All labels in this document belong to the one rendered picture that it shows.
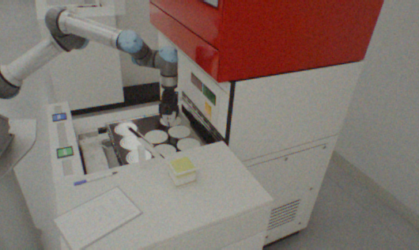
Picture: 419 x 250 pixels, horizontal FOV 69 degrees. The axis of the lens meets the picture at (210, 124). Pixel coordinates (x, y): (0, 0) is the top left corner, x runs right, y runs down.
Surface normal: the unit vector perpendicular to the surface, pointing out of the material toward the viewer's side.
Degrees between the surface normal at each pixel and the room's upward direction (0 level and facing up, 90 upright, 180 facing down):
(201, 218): 0
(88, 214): 0
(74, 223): 0
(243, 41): 90
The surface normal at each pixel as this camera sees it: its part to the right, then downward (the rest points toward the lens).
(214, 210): 0.06, -0.84
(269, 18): 0.44, 0.51
